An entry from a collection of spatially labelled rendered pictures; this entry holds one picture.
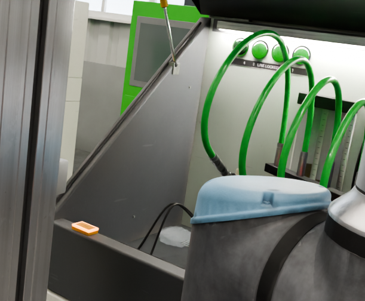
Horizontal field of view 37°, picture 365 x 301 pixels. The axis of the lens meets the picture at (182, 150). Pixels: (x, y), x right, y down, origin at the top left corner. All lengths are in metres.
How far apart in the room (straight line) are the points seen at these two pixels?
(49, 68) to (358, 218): 0.23
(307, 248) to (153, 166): 1.09
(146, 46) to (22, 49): 3.88
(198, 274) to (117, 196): 0.94
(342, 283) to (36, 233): 0.22
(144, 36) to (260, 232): 3.86
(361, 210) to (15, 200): 0.23
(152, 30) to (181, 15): 0.28
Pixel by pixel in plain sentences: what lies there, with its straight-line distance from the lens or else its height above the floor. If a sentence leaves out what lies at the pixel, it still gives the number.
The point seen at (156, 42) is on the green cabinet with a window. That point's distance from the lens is 4.19.
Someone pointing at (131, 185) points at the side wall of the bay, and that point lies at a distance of 1.43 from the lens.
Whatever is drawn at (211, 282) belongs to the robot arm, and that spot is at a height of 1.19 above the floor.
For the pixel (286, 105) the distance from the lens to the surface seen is 1.37.
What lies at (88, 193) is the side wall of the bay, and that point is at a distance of 1.31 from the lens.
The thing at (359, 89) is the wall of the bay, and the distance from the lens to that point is 1.40.
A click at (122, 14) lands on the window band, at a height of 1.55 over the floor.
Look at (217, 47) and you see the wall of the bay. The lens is 1.57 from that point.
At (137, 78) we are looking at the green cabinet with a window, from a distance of 4.27.
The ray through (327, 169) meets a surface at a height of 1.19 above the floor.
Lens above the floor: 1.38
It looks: 11 degrees down
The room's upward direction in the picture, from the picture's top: 8 degrees clockwise
